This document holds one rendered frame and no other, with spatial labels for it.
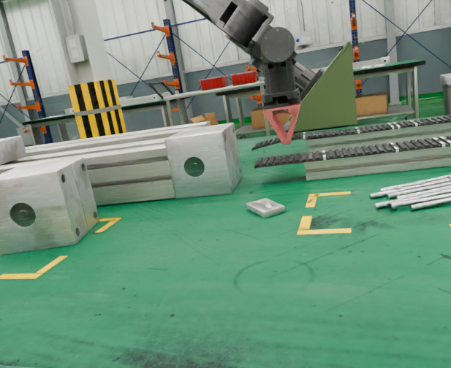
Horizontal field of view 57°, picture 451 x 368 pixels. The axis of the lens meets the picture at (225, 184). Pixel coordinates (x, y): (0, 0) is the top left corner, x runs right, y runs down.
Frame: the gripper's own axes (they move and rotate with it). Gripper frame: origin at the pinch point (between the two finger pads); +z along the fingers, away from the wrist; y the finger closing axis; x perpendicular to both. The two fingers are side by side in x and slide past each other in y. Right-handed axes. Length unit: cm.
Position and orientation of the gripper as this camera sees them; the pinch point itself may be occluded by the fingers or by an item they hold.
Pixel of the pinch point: (286, 137)
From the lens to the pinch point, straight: 84.3
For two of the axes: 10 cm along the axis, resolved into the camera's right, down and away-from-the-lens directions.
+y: -2.0, 2.7, -9.4
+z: 1.6, 9.6, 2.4
